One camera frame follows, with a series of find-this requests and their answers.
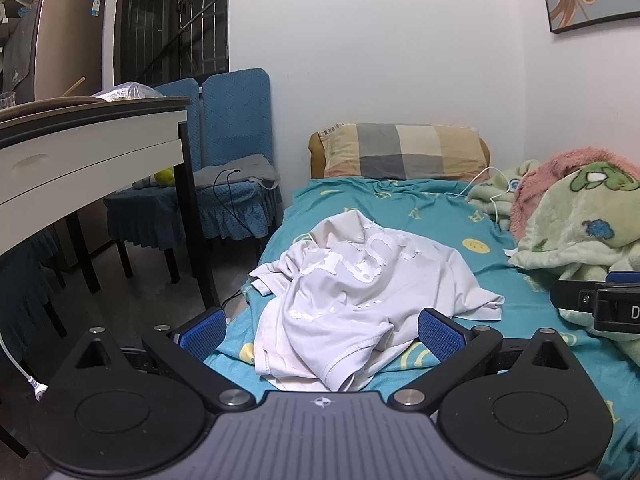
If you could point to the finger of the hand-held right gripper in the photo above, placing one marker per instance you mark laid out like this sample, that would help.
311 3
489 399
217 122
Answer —
625 277
570 297

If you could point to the dark grey board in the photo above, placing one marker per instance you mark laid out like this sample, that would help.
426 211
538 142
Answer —
20 50

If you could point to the pink fleece blanket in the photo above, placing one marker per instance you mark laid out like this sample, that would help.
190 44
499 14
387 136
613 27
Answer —
545 170

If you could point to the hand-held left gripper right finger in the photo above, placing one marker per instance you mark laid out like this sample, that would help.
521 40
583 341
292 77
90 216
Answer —
440 335

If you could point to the brown cushion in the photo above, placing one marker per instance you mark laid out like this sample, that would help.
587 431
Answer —
315 160

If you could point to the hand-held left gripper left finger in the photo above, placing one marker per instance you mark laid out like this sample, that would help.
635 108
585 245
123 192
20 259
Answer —
202 335

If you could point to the dark barred window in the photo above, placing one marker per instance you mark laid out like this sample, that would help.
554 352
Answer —
150 20

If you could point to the wooden stick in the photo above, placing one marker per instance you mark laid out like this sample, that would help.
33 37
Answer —
73 86

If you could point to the grey cloth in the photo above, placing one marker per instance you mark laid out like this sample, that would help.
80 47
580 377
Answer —
250 170

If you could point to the teal patterned bed sheet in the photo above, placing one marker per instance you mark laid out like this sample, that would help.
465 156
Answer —
440 220

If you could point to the drinking glass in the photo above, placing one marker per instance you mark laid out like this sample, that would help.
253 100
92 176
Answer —
7 101

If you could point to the white table with black legs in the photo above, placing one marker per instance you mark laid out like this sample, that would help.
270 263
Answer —
75 160

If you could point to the yellow-green round object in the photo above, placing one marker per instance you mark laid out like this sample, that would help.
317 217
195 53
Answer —
164 176

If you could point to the checked pillow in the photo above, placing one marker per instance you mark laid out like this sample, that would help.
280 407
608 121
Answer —
400 150

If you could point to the clear plastic bag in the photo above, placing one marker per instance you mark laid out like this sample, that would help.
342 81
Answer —
130 91

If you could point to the green cartoon blanket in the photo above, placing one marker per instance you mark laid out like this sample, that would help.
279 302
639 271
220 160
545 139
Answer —
565 220

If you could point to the white t-shirt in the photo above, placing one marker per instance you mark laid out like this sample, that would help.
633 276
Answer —
350 300

